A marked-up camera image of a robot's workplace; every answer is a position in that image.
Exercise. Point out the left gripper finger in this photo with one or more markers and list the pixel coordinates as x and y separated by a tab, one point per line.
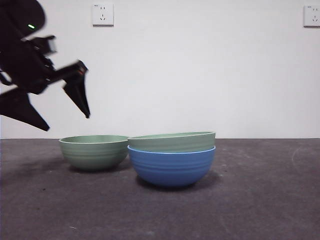
78	95
22	110

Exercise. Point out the green ribbed bowl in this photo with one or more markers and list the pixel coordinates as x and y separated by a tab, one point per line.
172	143
92	157

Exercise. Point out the blue ribbed bowl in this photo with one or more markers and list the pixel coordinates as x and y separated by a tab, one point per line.
172	170

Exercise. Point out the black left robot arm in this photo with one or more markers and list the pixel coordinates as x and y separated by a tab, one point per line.
17	17

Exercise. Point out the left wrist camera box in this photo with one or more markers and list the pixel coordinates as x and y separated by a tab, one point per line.
52	46

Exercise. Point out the white wall socket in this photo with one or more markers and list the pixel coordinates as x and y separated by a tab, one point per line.
312	16
103	15

